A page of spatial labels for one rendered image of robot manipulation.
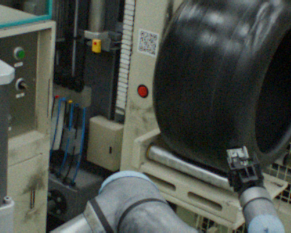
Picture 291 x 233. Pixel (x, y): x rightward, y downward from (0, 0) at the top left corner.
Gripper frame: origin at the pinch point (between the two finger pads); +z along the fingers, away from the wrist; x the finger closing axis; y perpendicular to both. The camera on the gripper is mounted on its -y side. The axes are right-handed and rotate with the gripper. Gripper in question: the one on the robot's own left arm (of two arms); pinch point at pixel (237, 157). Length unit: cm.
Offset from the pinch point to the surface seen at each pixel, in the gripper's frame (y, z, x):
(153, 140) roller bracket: -7.2, 29.3, 22.3
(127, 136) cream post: -11, 40, 31
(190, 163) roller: -10.4, 17.3, 12.8
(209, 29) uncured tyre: 31.7, 14.0, -0.4
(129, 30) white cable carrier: 22, 50, 22
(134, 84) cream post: 6.6, 42.6, 24.3
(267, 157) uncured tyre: -11.8, 12.9, -9.6
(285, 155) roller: -22.6, 26.4, -17.1
